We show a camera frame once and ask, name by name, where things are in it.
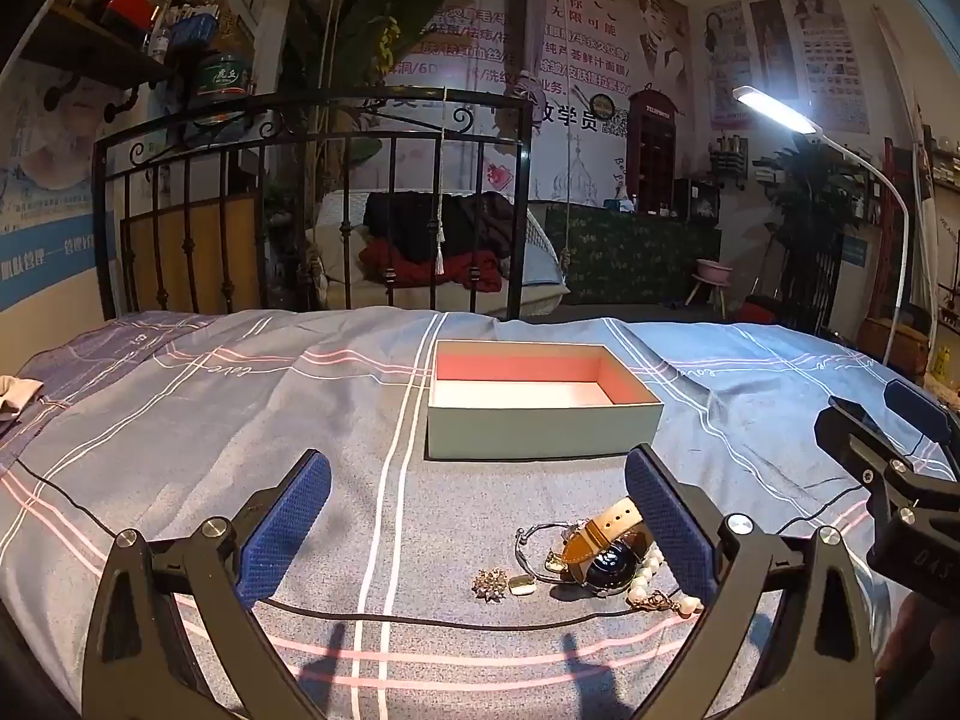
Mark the starburst brooch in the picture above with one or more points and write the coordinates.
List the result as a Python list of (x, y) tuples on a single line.
[(489, 585)]

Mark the green floral counter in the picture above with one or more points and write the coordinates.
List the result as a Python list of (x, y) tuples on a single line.
[(630, 255)]

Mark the dark wall shelf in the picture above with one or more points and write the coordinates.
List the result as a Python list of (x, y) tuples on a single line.
[(97, 45)]

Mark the black iron bed frame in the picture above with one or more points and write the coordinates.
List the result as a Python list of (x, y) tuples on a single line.
[(520, 202)]

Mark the blue face wall poster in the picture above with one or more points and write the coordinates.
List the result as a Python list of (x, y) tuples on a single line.
[(52, 150)]

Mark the potted green plant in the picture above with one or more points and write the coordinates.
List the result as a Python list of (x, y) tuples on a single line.
[(810, 195)]

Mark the white wicker hanging chair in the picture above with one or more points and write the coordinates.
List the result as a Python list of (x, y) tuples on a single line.
[(540, 255)]

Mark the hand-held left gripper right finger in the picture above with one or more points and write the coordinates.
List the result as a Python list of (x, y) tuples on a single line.
[(667, 525)]

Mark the dark wall poster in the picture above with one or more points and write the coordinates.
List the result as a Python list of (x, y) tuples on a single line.
[(769, 45)]

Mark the red box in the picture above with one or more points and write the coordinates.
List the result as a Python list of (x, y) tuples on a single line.
[(131, 7)]

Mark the white floor lamp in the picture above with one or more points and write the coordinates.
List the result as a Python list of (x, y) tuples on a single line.
[(772, 106)]

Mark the red bucket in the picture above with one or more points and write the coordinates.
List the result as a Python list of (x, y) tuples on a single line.
[(757, 313)]

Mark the silver bangle with gold charms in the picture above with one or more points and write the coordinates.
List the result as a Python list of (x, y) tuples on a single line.
[(555, 561)]

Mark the pink stool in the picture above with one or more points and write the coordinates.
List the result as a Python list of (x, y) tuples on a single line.
[(712, 270)]

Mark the beige cloth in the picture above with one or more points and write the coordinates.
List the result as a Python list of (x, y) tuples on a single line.
[(19, 394)]

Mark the black clothes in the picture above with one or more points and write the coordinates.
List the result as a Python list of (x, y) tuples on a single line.
[(409, 217)]

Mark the red cloth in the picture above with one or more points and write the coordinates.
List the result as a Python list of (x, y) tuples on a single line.
[(405, 262)]

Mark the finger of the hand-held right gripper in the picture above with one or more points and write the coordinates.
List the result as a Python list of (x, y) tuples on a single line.
[(844, 427), (919, 409)]

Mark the large wall banner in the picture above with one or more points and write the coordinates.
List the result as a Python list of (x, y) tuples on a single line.
[(585, 52)]

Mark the blue box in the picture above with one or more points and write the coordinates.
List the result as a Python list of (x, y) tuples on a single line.
[(191, 31)]

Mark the small gold earring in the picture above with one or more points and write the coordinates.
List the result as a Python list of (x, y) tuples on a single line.
[(521, 586)]

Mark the blue striped blanket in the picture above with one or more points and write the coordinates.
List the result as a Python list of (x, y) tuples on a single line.
[(225, 465)]

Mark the green tin can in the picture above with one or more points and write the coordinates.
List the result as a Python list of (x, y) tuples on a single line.
[(221, 79)]

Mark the wall poster with picture grid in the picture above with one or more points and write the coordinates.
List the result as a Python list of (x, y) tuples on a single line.
[(829, 60)]

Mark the red phone booth cabinet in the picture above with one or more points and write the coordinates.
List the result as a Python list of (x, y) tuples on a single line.
[(656, 150)]

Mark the grey box with pink inside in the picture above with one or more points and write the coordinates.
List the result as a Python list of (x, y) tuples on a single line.
[(525, 435)]

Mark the pink wall poster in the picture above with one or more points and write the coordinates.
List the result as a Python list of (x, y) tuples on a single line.
[(726, 60)]

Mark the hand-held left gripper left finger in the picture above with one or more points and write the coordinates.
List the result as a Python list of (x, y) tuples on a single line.
[(289, 525)]

